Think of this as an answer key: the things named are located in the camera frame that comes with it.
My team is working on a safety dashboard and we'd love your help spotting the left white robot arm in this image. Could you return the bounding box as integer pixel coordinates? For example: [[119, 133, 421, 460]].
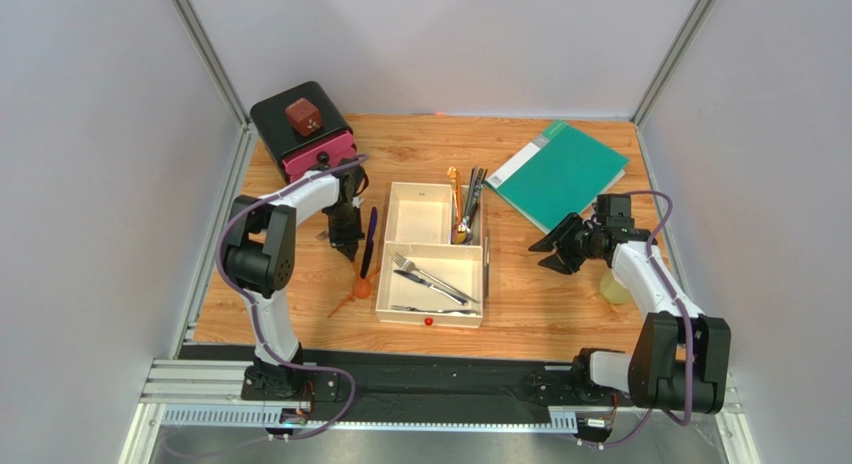
[[215, 154, 369, 388]]

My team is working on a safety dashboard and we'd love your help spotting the white divided utensil tray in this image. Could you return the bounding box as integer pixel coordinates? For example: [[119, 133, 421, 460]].
[[375, 182, 486, 328]]

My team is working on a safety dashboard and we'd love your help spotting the aluminium frame rail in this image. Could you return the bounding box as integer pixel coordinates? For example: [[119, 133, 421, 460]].
[[119, 358, 760, 464]]

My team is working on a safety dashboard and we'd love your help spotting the gold ornate spoon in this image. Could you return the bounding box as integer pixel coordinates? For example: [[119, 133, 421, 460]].
[[447, 166, 462, 244]]

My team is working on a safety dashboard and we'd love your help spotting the blue serrated knife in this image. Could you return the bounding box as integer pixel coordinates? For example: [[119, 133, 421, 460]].
[[359, 207, 378, 279]]

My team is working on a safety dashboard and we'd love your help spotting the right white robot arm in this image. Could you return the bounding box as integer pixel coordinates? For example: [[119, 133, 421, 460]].
[[529, 192, 732, 417]]

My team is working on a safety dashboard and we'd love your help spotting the silver fork front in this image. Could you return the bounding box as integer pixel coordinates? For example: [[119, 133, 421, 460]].
[[390, 305, 480, 316]]

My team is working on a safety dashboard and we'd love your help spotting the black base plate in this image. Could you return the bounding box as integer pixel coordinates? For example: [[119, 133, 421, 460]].
[[178, 345, 630, 425]]

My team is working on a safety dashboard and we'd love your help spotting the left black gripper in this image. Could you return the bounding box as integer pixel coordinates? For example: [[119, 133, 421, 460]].
[[326, 203, 366, 262]]

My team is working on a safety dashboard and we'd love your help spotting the orange chopstick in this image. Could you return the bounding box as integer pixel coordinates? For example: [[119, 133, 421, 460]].
[[327, 266, 381, 319]]

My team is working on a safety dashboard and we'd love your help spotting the orange spoon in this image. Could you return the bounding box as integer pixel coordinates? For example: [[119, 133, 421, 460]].
[[351, 259, 374, 299]]

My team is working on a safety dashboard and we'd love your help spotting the yellow-green mug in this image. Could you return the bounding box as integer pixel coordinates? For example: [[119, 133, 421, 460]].
[[599, 269, 632, 306]]

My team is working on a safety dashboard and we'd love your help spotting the brown cube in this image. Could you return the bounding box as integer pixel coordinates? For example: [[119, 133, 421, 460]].
[[285, 98, 323, 137]]

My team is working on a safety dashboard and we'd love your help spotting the black pink drawer box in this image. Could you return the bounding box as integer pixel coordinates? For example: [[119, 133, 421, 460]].
[[249, 81, 357, 183]]

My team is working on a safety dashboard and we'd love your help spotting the silver fork diagonal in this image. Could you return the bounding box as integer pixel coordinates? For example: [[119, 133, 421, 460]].
[[392, 253, 479, 303]]

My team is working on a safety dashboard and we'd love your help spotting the black spoon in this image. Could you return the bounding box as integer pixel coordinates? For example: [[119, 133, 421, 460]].
[[463, 166, 479, 217]]

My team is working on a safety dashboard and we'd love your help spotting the blue-grey chopstick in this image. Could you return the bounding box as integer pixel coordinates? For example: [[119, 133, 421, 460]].
[[482, 232, 491, 303]]

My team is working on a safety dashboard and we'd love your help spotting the green notebook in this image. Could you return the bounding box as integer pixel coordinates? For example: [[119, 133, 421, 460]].
[[485, 120, 629, 233]]

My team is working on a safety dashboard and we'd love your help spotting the silver table knife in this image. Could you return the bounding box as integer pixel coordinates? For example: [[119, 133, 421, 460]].
[[394, 269, 468, 306]]

